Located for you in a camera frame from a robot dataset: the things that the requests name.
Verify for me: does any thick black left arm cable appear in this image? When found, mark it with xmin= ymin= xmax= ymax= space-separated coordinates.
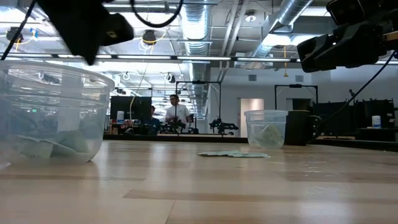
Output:
xmin=130 ymin=0 xmax=184 ymax=28

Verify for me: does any black mug yellow inside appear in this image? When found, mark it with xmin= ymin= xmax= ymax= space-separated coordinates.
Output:
xmin=284 ymin=110 xmax=324 ymax=146

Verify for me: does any large clear plastic bowl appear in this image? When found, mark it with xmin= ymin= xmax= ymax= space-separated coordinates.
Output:
xmin=0 ymin=60 xmax=116 ymax=167

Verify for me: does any long ceiling light strip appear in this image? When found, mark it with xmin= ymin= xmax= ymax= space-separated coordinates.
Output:
xmin=0 ymin=52 xmax=299 ymax=63

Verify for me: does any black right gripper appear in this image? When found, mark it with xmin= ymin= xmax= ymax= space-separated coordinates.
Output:
xmin=297 ymin=21 xmax=388 ymax=73

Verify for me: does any pale door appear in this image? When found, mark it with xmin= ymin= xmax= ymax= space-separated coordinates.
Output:
xmin=239 ymin=98 xmax=265 ymax=138

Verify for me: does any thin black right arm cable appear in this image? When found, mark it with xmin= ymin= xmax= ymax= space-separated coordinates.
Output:
xmin=310 ymin=51 xmax=398 ymax=141

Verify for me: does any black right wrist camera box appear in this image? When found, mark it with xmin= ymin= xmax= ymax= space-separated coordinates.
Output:
xmin=326 ymin=0 xmax=368 ymax=26

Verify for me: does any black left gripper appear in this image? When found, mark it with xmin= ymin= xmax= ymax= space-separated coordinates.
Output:
xmin=37 ymin=0 xmax=134 ymax=66

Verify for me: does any black frame stand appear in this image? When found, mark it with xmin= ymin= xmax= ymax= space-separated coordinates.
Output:
xmin=174 ymin=80 xmax=223 ymax=135
xmin=274 ymin=83 xmax=319 ymax=110

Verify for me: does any black ceiling device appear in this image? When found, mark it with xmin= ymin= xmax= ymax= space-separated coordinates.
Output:
xmin=142 ymin=29 xmax=157 ymax=46
xmin=5 ymin=26 xmax=24 ymax=44

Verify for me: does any smooth silver duct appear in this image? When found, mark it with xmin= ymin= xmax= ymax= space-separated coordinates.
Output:
xmin=248 ymin=0 xmax=313 ymax=71

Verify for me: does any black monitor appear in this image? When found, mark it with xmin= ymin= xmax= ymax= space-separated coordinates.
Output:
xmin=109 ymin=95 xmax=153 ymax=121

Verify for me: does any ribbed silver duct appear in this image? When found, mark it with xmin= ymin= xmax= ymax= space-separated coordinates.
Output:
xmin=178 ymin=0 xmax=214 ymax=118

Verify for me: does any dark screen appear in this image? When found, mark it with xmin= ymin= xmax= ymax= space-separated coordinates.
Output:
xmin=312 ymin=101 xmax=354 ymax=137
xmin=354 ymin=98 xmax=396 ymax=129

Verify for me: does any person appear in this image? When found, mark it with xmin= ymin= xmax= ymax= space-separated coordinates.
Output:
xmin=164 ymin=94 xmax=192 ymax=134
xmin=145 ymin=105 xmax=162 ymax=135

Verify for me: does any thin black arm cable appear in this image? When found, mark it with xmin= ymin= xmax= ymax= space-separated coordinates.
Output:
xmin=310 ymin=51 xmax=398 ymax=141
xmin=0 ymin=0 xmax=37 ymax=62

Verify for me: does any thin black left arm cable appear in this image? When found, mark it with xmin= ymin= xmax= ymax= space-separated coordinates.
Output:
xmin=0 ymin=0 xmax=37 ymax=62

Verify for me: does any small clear plastic cup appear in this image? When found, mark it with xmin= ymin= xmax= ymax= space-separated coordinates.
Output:
xmin=244 ymin=109 xmax=289 ymax=151

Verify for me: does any yellow hanging cord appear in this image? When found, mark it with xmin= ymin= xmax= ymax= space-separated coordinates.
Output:
xmin=282 ymin=45 xmax=289 ymax=78

